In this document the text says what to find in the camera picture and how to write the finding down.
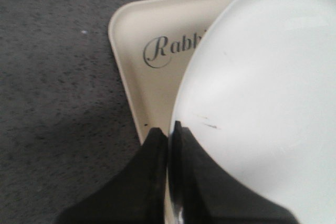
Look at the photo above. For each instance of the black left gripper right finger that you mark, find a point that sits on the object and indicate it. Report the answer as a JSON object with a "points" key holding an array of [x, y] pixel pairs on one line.
{"points": [[202, 192]]}

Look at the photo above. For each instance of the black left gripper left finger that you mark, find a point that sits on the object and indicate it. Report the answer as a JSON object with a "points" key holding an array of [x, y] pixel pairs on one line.
{"points": [[135, 195]]}

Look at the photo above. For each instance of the white round plate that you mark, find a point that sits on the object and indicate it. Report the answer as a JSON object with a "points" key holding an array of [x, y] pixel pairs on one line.
{"points": [[259, 96]]}

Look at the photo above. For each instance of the cream rabbit serving tray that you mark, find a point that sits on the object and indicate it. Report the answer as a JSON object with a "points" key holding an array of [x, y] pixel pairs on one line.
{"points": [[152, 42]]}

